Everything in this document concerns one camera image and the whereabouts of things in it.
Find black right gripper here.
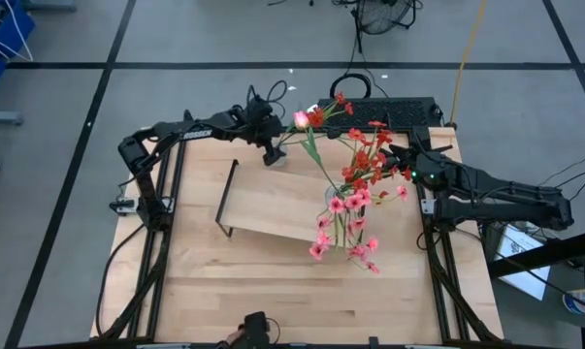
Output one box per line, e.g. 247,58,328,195
386,148,461,193

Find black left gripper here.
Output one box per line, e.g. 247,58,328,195
231,96,287,168

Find dense red flower bunch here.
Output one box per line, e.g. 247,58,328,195
339,118,415,200

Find pink artificial tulip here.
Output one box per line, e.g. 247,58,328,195
291,110,341,193

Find wooden shelf with black legs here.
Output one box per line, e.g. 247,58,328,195
215,158,366,243

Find pink blossom spray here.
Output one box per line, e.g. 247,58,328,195
309,185,410,275

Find black perforated computer case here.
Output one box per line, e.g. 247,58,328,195
316,96,443,130

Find white printed box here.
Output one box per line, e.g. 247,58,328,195
494,223,551,301

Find black floor fan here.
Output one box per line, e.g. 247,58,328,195
355,0,418,36

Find black handheld device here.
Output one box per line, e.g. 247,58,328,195
242,311,274,349

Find black metal beam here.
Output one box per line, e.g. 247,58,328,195
485,227,585,280

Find person's hand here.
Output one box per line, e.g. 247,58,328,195
217,328,247,349

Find person's shoe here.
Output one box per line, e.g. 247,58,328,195
562,286,585,315

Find black metal rig frame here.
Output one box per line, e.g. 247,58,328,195
95,110,504,349

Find coiled black cable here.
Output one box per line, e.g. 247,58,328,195
329,72,374,101

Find yellow cable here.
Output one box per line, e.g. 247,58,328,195
449,0,490,126

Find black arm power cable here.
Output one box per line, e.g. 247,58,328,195
95,225,146,338

